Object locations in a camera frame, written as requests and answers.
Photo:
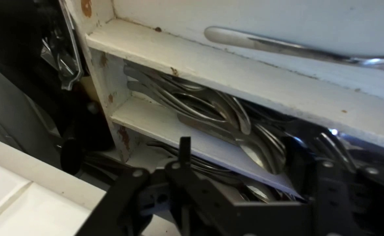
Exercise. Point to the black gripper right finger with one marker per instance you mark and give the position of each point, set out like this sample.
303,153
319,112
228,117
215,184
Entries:
300,171

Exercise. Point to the white wooden cutlery organizer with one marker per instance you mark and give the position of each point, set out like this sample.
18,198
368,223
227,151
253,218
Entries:
226,66

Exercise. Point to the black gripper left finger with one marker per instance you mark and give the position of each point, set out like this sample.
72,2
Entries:
185,151

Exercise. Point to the black flat plastic utensil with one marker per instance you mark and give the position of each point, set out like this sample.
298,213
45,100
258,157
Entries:
21,27

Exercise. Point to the slim stainless steel utensil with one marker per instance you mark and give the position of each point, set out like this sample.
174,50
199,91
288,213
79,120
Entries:
199,164
261,192

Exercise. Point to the shiny crumpled plastic wrap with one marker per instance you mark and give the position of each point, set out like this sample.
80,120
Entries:
62,61

